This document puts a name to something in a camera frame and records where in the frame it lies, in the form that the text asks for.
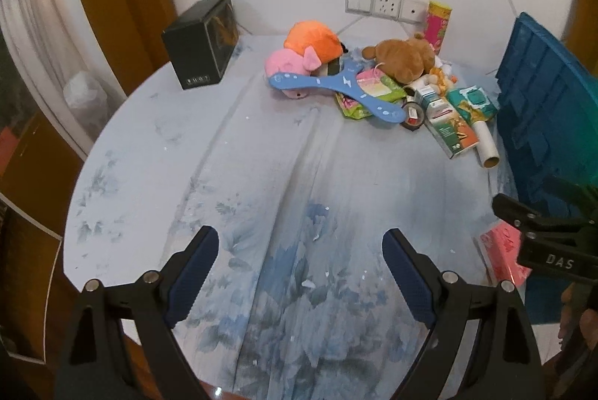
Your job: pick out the brown plush toy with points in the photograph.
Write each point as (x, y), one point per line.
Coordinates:
(402, 59)

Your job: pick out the white sheer curtain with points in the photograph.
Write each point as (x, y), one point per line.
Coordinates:
(37, 7)

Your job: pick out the green white carton box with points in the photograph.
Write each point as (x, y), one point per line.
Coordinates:
(451, 133)

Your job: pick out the blue plastic crate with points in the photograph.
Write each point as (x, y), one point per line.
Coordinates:
(537, 101)

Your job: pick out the pink tissue pack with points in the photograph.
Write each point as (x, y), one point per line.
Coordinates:
(500, 250)

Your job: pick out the green wet wipes pack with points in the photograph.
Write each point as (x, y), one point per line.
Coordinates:
(472, 101)

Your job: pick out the white five-hole wall socket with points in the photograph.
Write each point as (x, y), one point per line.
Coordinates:
(387, 5)

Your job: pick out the blue boomerang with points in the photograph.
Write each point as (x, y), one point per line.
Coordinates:
(336, 84)

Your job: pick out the pink pig plush toy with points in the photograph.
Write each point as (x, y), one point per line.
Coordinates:
(287, 63)

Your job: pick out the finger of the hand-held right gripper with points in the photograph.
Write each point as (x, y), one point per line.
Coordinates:
(518, 213)
(577, 194)

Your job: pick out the wooden cabinet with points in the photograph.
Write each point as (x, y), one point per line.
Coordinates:
(28, 175)

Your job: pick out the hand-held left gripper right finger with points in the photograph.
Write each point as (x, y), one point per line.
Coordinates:
(411, 283)

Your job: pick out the small white teal box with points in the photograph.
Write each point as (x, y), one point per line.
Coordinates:
(432, 101)

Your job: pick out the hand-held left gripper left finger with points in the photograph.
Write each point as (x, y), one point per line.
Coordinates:
(194, 278)

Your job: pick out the green yellow snack packet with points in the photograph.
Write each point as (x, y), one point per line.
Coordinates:
(373, 90)

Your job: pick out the pink yellow canister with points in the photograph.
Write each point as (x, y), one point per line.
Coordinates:
(437, 26)

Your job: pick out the clear plastic bag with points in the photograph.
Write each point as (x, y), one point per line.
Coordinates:
(86, 94)

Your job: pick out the white wall switch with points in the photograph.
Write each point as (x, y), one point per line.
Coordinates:
(359, 0)

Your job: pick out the black box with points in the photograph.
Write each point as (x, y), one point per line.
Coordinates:
(196, 49)

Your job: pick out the white plush toy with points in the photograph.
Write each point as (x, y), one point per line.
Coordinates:
(444, 70)

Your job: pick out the white paper roll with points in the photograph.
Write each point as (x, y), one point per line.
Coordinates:
(486, 143)

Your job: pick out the dark tape roll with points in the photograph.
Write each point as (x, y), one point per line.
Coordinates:
(413, 115)

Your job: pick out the orange plush toy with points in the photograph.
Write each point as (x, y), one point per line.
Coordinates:
(310, 36)

